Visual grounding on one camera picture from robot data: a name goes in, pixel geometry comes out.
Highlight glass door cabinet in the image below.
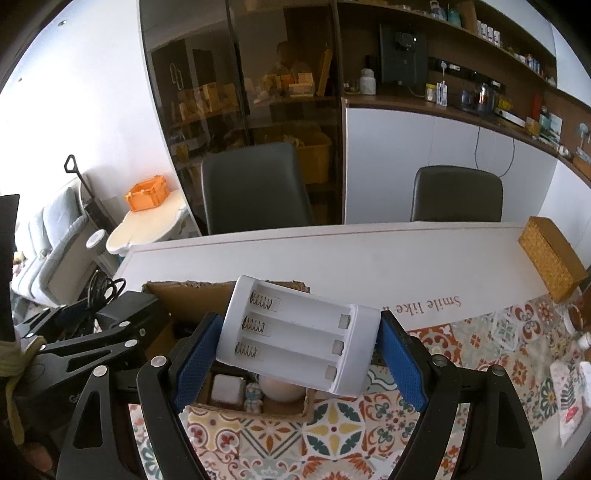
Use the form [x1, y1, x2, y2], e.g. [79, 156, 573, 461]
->
[139, 0, 346, 232]

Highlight black wall appliance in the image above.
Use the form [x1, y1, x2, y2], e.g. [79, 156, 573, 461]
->
[379, 23, 429, 86]

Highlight grey power cable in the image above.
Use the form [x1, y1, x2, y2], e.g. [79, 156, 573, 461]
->
[475, 124, 517, 178]

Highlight white printed packet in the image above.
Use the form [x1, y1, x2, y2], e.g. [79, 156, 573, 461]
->
[551, 360, 591, 448]

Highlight orange plastic crate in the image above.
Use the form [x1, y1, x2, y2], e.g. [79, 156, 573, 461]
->
[124, 175, 169, 213]

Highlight grey sofa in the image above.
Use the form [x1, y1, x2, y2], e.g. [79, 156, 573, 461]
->
[10, 187, 93, 308]

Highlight dark grey chair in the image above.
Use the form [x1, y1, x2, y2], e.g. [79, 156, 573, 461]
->
[201, 142, 315, 235]
[411, 166, 504, 223]

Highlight round sensor night light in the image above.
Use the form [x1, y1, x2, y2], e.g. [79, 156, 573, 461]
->
[259, 375, 308, 402]

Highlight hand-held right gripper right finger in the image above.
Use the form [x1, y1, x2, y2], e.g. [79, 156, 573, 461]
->
[379, 311, 543, 480]

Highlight glass jar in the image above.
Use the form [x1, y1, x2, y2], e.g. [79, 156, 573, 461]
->
[473, 83, 497, 114]

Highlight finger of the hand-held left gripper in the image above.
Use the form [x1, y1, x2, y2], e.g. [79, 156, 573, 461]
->
[16, 302, 99, 342]
[39, 318, 169, 388]

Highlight white battery charger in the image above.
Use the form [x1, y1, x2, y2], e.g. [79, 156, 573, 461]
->
[216, 275, 380, 395]

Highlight person's left hand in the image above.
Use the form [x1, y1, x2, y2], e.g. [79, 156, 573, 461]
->
[0, 336, 54, 472]

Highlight woven wicker box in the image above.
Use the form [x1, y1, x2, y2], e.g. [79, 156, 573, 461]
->
[518, 216, 588, 303]

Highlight patterned tablecloth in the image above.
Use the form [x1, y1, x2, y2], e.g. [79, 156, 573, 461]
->
[113, 224, 591, 480]

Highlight yellow storage bin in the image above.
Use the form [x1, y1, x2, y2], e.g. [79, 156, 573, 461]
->
[291, 134, 333, 183]

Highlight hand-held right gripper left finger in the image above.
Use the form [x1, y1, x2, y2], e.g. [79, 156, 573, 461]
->
[55, 312, 223, 480]

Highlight white cube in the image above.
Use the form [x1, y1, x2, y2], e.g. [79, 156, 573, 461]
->
[211, 374, 246, 408]

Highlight cream flower-shaped table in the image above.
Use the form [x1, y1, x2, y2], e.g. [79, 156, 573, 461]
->
[106, 191, 190, 254]

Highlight black power adapter with cable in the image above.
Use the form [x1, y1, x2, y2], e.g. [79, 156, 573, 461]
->
[69, 270, 171, 337]

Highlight black cart handle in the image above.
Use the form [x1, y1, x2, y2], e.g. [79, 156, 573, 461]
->
[64, 154, 98, 206]

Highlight small white figurine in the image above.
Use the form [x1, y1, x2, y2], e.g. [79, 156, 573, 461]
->
[244, 382, 265, 413]

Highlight cardboard box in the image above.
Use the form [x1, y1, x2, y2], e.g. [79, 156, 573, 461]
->
[141, 279, 317, 423]

